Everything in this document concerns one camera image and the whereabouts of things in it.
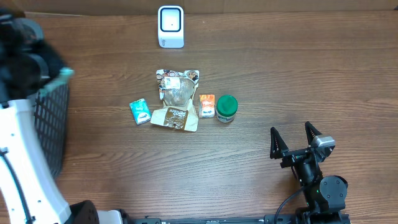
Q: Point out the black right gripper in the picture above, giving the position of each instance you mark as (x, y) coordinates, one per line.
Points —
(278, 149)

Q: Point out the green lid jar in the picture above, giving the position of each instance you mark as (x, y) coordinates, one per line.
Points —
(226, 108)

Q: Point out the orange snack packet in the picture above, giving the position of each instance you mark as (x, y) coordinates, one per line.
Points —
(206, 106)

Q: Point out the clear brown bread bag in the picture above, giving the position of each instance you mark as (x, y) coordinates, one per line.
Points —
(176, 92)

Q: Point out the teal tissue packet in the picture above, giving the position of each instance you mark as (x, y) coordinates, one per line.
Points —
(140, 111)

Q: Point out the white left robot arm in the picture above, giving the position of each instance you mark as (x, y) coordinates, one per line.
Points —
(31, 65)

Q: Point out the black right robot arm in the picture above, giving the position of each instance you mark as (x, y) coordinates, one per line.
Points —
(324, 196)

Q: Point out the white barcode scanner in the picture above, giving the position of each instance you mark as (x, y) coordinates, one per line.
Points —
(171, 27)

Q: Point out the grey plastic basket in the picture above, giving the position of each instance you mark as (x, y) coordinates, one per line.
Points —
(50, 109)

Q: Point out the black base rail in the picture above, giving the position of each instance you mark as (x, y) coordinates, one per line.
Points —
(202, 221)

